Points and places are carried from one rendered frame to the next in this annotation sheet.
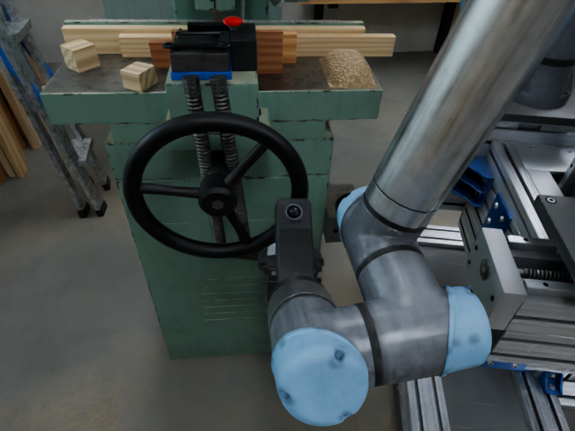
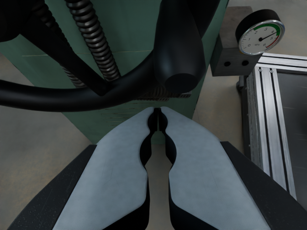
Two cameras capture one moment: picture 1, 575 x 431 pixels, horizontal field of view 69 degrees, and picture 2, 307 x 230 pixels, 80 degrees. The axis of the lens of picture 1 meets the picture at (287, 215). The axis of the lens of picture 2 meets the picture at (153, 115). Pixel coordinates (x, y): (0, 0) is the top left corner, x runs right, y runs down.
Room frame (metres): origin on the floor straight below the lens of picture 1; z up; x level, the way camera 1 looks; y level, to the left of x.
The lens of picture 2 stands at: (0.41, -0.01, 0.86)
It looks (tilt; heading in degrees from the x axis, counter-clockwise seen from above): 62 degrees down; 11
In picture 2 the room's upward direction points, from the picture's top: 5 degrees counter-clockwise
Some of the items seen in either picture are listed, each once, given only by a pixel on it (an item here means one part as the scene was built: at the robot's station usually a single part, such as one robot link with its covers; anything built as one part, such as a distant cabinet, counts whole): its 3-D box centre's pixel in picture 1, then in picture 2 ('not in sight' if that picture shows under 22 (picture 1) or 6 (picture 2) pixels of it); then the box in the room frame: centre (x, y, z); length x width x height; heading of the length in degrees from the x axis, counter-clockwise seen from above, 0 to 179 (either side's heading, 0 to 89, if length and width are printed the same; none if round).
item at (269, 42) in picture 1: (228, 52); not in sight; (0.77, 0.12, 0.94); 0.20 x 0.01 x 0.08; 97
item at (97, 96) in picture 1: (219, 92); not in sight; (0.74, 0.14, 0.87); 0.61 x 0.30 x 0.06; 97
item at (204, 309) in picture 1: (234, 213); (130, 45); (0.97, 0.17, 0.35); 0.58 x 0.45 x 0.71; 7
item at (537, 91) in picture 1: (540, 72); not in sight; (0.91, -0.55, 0.87); 0.15 x 0.15 x 0.10
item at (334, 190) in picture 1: (340, 212); (232, 42); (0.74, -0.13, 0.58); 0.12 x 0.08 x 0.08; 7
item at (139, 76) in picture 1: (139, 76); not in sight; (0.70, 0.27, 0.92); 0.05 x 0.04 x 0.03; 158
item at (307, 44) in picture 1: (261, 45); not in sight; (0.86, 0.07, 0.92); 0.55 x 0.02 x 0.04; 97
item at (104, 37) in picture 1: (219, 39); not in sight; (0.87, 0.15, 0.92); 0.60 x 0.02 x 0.05; 97
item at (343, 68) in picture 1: (347, 62); not in sight; (0.79, -0.10, 0.92); 0.14 x 0.09 x 0.04; 7
